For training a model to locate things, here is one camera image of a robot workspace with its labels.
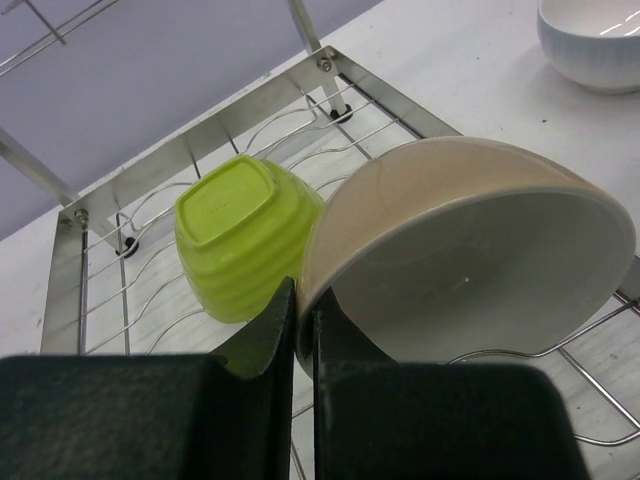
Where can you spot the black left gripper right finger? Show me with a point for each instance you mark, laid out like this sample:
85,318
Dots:
376,418

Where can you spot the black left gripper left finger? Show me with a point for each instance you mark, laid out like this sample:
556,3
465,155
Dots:
225,414

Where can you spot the green ribbed bowl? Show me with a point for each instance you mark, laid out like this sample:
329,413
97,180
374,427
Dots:
240,230

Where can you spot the white ribbed bowl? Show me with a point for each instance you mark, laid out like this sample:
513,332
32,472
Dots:
595,44

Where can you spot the beige ceramic bowl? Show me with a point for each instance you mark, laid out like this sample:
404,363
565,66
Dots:
451,245

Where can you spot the metal wire dish rack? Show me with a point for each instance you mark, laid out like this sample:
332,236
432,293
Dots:
116,284

